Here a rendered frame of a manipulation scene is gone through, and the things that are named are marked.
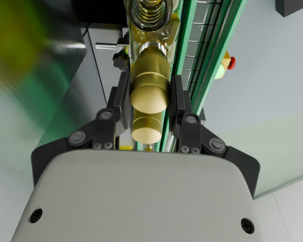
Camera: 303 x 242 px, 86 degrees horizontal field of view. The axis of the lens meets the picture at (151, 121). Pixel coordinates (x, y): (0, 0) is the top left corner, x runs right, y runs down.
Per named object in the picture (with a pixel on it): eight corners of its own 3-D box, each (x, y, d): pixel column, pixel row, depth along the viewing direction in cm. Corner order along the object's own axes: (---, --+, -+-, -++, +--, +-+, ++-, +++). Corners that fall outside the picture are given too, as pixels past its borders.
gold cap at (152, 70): (132, 51, 14) (126, 82, 12) (172, 53, 14) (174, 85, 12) (134, 82, 17) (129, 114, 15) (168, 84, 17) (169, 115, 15)
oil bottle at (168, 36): (141, -27, 28) (124, 25, 15) (173, -25, 28) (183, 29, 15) (142, 10, 33) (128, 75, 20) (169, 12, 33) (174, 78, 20)
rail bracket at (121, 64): (103, 18, 35) (85, 50, 26) (135, 19, 35) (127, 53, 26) (107, 37, 38) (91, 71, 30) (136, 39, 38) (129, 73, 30)
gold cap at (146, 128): (129, 103, 20) (123, 132, 17) (153, 93, 19) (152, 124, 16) (144, 119, 23) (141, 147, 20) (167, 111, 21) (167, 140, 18)
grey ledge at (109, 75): (97, 11, 42) (84, 31, 35) (131, 14, 42) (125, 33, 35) (127, 162, 117) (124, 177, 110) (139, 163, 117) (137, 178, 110)
